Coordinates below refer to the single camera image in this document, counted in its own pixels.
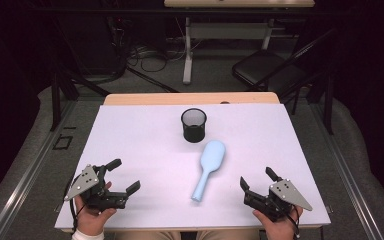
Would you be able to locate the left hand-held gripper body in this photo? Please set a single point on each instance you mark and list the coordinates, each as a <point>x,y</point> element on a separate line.
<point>91,191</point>

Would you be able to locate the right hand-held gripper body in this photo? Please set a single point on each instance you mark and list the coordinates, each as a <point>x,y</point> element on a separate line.
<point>280,196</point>

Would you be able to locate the light blue hairbrush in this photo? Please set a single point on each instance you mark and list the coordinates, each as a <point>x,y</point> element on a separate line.
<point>211,156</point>

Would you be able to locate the black mesh pen cup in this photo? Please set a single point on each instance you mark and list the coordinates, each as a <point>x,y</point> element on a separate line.
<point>193,135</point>

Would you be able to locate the person's left hand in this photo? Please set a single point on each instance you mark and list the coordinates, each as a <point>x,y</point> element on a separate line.
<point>91,220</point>

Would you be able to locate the person's right hand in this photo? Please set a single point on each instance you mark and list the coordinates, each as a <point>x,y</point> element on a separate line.
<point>280,230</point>

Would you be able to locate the white board sheet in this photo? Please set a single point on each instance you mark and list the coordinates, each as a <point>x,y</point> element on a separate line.
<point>146,133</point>

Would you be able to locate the person's left leg beige trousers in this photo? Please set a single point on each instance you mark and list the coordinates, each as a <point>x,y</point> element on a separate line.
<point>146,235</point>

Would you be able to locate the person's leg beige trousers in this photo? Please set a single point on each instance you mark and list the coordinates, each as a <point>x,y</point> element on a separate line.
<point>146,235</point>
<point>228,235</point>

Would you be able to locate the person's right leg beige trousers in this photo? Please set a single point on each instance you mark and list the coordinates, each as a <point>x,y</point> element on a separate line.
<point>228,235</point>

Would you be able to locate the black metal stand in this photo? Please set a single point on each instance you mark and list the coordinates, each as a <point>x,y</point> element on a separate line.
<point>55,100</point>
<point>329,106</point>

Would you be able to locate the light wooden table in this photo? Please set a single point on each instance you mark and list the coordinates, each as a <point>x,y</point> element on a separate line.
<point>180,98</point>

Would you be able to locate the black folding chair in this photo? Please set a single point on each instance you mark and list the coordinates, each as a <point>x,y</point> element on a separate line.
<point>263,66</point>

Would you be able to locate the white-legged desk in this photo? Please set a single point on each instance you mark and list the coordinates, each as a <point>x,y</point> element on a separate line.
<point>226,31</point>

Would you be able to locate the aluminium floor rail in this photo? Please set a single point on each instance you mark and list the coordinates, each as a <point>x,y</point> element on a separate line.
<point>23,180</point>
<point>346,176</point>

